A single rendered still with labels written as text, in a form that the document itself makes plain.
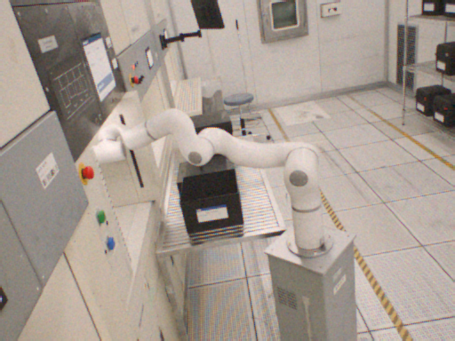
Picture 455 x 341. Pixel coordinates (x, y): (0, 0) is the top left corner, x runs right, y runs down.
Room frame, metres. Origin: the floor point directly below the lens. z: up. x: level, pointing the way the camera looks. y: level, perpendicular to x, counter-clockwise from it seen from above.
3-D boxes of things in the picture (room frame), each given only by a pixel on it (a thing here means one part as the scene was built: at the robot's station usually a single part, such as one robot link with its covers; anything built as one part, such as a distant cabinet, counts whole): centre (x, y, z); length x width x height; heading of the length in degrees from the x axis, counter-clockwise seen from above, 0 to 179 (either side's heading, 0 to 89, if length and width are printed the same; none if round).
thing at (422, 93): (4.03, -2.27, 0.31); 0.30 x 0.28 x 0.26; 177
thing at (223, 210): (1.72, 0.12, 0.85); 0.28 x 0.28 x 0.17; 88
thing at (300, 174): (1.32, -0.26, 1.07); 0.19 x 0.12 x 0.24; 160
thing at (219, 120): (2.53, 0.09, 0.89); 0.29 x 0.29 x 0.25; 4
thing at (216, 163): (2.09, 0.16, 0.83); 0.29 x 0.29 x 0.13; 89
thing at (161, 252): (2.13, 0.10, 0.38); 1.30 x 0.60 x 0.76; 0
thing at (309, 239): (1.35, -0.27, 0.85); 0.19 x 0.19 x 0.18
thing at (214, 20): (3.43, 0.11, 1.57); 0.53 x 0.40 x 0.36; 90
